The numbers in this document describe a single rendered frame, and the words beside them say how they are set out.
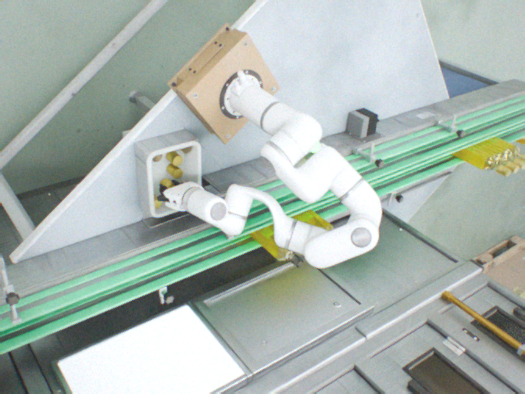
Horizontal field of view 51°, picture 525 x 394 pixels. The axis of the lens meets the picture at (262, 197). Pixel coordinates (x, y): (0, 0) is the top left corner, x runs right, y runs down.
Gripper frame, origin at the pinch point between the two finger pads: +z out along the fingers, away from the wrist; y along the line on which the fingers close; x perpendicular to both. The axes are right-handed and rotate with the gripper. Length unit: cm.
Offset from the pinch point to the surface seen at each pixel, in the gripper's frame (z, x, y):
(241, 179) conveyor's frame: -2.9, -4.5, 23.8
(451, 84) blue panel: 21, -6, 163
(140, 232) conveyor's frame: 2.5, -11.4, -11.6
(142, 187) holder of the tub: 1.1, 2.8, -8.1
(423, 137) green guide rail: -10, -12, 105
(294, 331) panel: -36, -42, 14
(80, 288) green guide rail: -8.6, -15.5, -35.3
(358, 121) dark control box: -1, 0, 79
